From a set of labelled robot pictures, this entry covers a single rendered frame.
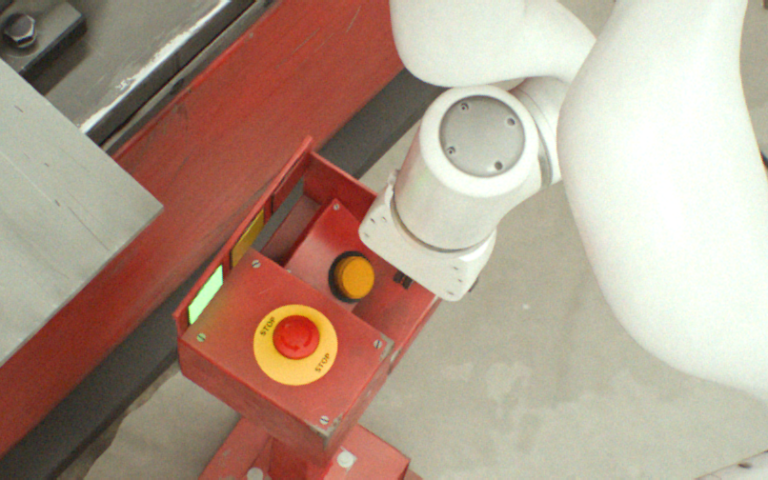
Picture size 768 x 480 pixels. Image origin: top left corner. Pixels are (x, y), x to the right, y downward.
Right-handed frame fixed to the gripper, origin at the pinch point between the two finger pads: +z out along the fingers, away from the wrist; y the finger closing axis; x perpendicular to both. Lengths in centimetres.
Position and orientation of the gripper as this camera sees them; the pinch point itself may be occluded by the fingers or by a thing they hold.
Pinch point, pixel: (413, 265)
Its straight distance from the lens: 162.2
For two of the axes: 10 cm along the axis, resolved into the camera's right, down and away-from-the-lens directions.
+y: 8.2, 5.7, -0.6
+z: -1.3, 2.9, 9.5
